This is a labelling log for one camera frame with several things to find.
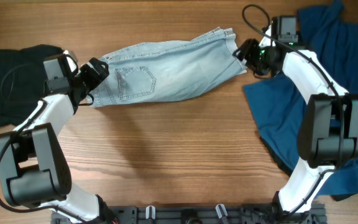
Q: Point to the black folded garment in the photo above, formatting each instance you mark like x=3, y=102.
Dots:
x=22, y=79

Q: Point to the light blue denim shorts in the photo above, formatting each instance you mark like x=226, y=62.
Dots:
x=173, y=70

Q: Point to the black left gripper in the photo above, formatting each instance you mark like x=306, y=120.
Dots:
x=94, y=79

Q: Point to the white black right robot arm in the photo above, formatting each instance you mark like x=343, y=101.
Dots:
x=328, y=135

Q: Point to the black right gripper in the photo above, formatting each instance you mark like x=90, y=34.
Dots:
x=247, y=48

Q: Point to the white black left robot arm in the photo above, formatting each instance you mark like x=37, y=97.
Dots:
x=34, y=174

